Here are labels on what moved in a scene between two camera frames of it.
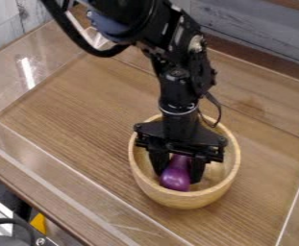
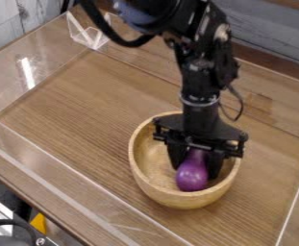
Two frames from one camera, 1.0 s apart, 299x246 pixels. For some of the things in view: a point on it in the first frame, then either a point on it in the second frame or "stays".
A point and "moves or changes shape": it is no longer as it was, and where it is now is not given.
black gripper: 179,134 to 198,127
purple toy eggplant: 177,176 moves or changes shape
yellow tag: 39,222 stays
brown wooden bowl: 218,176 stays
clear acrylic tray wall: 86,208 stays
